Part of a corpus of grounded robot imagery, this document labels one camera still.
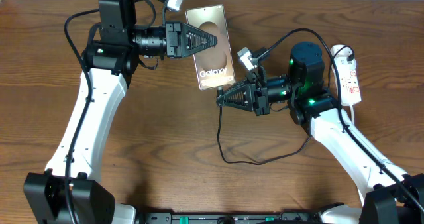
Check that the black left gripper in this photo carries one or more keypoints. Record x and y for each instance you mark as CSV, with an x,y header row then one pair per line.
x,y
184,31

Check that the gold Galaxy smartphone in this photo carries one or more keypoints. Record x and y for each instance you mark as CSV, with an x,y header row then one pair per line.
x,y
214,66

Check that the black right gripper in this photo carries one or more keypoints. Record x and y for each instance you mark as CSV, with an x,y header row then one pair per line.
x,y
255,99

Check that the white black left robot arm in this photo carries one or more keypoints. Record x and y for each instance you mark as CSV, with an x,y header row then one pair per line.
x,y
69,189

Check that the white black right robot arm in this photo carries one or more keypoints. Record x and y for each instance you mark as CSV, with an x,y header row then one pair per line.
x,y
388,193

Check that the white power strip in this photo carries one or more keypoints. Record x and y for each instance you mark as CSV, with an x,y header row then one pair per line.
x,y
346,65

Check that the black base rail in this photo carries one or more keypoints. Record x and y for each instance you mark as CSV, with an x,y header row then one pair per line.
x,y
226,218

